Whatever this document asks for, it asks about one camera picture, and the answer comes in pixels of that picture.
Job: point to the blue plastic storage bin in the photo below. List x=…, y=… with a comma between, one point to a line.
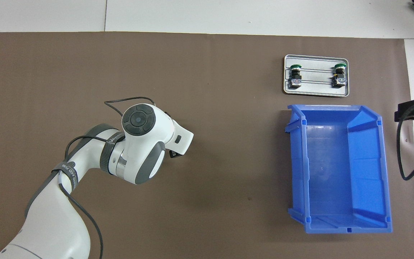
x=322, y=180

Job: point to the silver metal tray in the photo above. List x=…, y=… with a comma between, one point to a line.
x=316, y=90

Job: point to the brown table mat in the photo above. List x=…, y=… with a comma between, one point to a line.
x=210, y=72

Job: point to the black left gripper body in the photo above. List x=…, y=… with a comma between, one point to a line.
x=176, y=154

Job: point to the green push button switch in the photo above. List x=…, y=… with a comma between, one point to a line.
x=295, y=83
x=339, y=82

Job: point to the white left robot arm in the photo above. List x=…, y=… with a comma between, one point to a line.
x=49, y=223

